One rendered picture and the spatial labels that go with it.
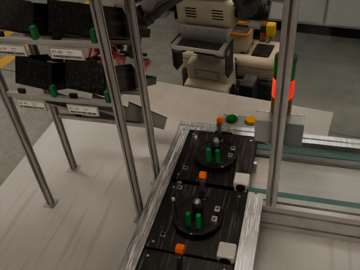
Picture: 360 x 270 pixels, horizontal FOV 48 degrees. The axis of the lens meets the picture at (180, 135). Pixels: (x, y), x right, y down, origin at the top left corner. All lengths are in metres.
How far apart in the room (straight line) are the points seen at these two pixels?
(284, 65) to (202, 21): 0.98
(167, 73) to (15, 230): 2.53
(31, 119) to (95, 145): 1.87
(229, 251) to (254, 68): 1.30
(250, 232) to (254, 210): 0.08
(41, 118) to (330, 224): 2.64
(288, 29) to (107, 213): 0.81
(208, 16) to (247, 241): 1.04
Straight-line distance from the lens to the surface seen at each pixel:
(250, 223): 1.16
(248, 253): 1.09
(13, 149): 3.20
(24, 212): 1.45
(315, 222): 1.23
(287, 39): 0.88
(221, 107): 1.72
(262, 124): 1.03
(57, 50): 0.98
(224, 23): 1.81
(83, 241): 1.30
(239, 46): 2.20
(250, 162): 1.30
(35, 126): 3.36
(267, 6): 1.77
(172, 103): 1.76
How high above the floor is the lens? 1.86
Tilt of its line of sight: 39 degrees down
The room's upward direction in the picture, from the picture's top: 6 degrees counter-clockwise
